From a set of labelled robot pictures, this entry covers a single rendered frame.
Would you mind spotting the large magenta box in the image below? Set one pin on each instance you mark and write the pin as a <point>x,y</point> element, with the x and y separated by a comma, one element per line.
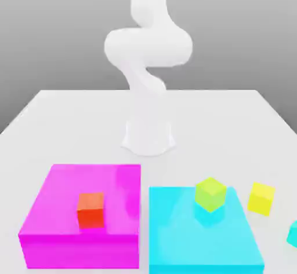
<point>58,209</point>

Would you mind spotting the small yellow cube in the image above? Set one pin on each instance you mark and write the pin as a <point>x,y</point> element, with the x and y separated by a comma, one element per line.
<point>261,198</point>

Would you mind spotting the small orange-red cube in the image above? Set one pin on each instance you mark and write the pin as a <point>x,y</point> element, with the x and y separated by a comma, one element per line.
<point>91,216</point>

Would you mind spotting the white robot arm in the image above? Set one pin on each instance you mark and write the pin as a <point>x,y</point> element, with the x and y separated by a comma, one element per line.
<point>148,47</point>

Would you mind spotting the large cyan box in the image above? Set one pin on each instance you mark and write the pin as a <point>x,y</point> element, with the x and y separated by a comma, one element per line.
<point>199,237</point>

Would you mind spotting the small turquoise cube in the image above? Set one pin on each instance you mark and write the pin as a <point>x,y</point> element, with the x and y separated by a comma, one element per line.
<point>292,234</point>

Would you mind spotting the small lime green cube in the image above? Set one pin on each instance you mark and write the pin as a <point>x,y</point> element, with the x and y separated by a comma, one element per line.
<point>210,195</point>

